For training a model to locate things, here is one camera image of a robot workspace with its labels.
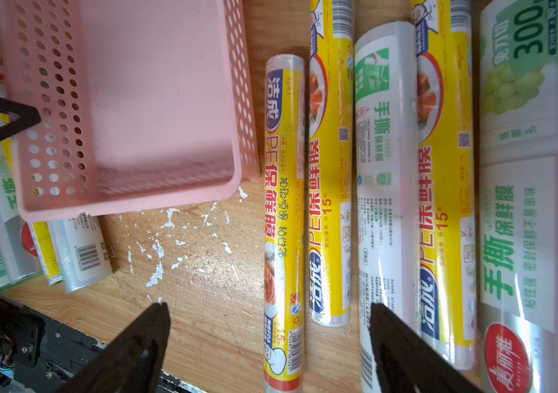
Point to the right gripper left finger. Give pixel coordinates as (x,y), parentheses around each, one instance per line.
(133,361)

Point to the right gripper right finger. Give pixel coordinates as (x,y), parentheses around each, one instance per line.
(405,363)

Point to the pink plastic basket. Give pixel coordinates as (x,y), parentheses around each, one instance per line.
(143,104)

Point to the yellow wrap roll long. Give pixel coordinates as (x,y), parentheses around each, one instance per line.
(283,175)

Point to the thick white green wrap roll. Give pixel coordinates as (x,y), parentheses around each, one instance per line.
(518,306)

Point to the white wrap roll red label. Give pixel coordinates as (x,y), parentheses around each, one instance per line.
(20,263)

